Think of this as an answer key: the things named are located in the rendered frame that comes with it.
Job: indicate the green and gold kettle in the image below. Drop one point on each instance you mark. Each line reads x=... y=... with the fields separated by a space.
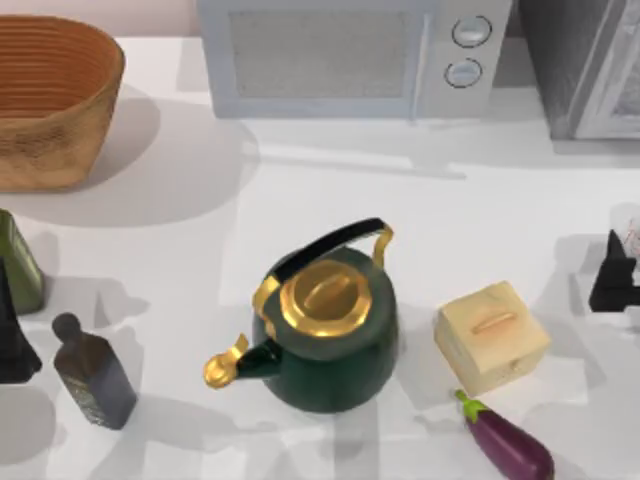
x=340 y=350

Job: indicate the microwave door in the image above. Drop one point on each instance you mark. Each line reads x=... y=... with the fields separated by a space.
x=315 y=52

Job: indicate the round microwave knob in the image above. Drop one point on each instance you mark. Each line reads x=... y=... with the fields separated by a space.
x=472 y=31
x=464 y=73

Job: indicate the pale microwave oven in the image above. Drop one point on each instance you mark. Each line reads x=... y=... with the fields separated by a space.
x=495 y=75

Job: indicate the dark grey bottle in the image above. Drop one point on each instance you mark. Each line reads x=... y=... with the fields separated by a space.
x=97 y=380

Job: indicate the purple eggplant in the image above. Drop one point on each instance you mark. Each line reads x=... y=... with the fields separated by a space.
x=510 y=440

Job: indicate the woven wooden basket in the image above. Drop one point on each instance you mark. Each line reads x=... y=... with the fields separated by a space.
x=60 y=125

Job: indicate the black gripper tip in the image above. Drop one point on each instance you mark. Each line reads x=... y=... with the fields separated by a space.
x=12 y=345
x=615 y=285

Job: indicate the olive green bottle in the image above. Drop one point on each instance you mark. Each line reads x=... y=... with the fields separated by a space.
x=20 y=265

